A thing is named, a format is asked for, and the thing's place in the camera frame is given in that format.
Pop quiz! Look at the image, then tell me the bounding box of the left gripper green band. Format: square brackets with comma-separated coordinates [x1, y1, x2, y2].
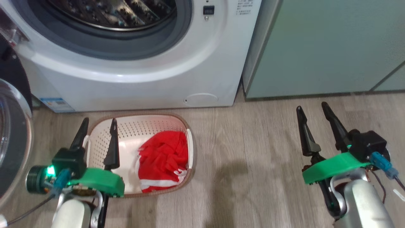
[68, 118, 125, 228]

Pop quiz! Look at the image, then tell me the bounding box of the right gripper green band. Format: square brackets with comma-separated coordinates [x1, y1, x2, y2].
[296, 102, 372, 219]

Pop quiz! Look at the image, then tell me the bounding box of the red and white garment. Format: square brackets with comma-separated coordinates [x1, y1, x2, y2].
[139, 130, 189, 178]

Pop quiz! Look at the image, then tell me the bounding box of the red garment with white stripes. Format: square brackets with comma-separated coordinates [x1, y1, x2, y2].
[136, 152, 188, 193]

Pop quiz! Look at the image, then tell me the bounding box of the washing machine glass door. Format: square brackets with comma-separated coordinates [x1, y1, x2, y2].
[0, 35, 34, 206]

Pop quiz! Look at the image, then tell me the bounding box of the white front-load washing machine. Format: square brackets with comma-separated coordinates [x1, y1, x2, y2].
[0, 0, 282, 113]

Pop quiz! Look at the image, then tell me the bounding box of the pale green cabinet panel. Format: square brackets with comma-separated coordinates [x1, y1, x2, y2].
[244, 0, 405, 98]

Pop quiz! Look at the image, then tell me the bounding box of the stainless steel washing machine drum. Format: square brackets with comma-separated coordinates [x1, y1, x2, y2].
[47, 0, 178, 31]

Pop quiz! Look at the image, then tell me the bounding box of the silver metal door hinge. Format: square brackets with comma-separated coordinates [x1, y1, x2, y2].
[0, 14, 30, 45]

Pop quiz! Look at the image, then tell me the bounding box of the cream perforated laundry basket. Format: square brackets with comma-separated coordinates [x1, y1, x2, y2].
[84, 113, 195, 198]

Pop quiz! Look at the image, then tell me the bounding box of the blue energy label sticker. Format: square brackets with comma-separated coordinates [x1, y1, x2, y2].
[40, 98, 75, 113]

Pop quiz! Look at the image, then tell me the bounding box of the round white filter cover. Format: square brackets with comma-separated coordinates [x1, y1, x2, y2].
[184, 93, 219, 107]

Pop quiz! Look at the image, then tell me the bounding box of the thin right arm cable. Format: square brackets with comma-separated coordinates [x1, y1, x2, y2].
[369, 169, 387, 204]

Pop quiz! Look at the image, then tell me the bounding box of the thin arm cable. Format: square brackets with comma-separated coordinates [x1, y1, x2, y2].
[6, 193, 59, 226]
[369, 169, 387, 204]

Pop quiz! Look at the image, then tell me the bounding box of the thin left arm cable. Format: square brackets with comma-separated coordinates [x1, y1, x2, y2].
[6, 193, 59, 226]

